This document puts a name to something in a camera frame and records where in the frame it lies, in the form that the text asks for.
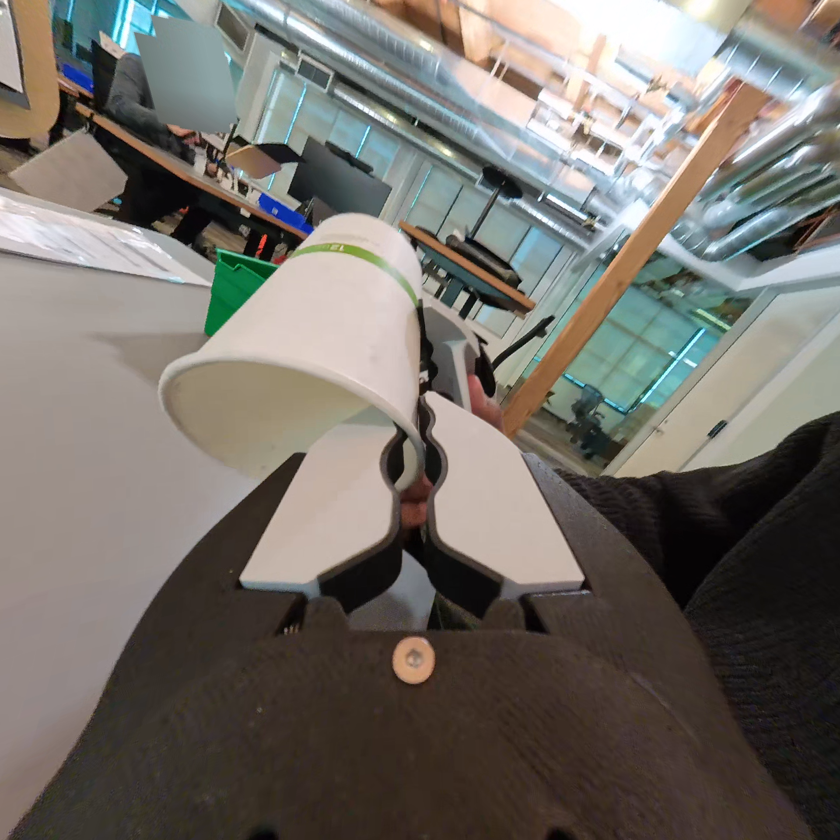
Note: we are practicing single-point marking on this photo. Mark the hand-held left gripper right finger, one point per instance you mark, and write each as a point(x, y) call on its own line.
point(505, 518)

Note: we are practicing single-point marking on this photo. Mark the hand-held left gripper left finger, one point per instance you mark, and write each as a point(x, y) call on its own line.
point(328, 525)

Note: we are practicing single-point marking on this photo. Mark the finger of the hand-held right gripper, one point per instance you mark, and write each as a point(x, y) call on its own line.
point(453, 348)

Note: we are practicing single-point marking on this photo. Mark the white paper cup green band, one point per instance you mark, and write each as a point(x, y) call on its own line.
point(315, 328)

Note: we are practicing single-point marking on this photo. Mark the green plastic bin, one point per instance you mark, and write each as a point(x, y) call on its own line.
point(229, 295)

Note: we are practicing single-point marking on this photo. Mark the person's right forearm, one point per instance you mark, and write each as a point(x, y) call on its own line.
point(754, 590)

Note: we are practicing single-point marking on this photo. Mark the wooden background desk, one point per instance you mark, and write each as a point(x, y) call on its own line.
point(459, 269)

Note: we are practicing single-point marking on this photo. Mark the grey desk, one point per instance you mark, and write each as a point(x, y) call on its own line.
point(98, 459)

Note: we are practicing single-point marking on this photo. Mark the person's right hand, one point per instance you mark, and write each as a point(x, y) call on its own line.
point(417, 505)

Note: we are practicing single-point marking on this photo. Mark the black pole with round base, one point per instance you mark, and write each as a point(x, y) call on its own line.
point(502, 180)

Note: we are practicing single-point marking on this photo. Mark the black computer monitor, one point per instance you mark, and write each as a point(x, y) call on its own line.
point(341, 184)

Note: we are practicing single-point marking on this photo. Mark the small blue bin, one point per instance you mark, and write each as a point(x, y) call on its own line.
point(275, 205)

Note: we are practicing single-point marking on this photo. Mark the wooden work table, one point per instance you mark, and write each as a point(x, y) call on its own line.
point(229, 195)

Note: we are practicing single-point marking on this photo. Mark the tan document stand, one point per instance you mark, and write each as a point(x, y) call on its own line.
point(256, 159)

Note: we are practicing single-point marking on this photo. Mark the silver pipe cluster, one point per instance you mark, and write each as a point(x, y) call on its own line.
point(774, 170)

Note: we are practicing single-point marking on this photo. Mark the laminated paper sheet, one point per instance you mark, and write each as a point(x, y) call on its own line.
point(79, 243)

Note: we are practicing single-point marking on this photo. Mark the grey leaning board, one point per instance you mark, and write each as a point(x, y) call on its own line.
point(72, 174)

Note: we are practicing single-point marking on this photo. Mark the printed instruction sheet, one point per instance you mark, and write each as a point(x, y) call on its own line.
point(8, 46)

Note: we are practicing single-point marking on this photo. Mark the wooden support post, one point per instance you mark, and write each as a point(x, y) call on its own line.
point(623, 262)

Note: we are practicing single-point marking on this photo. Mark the silver ventilation duct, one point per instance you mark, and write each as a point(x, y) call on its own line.
point(394, 59)

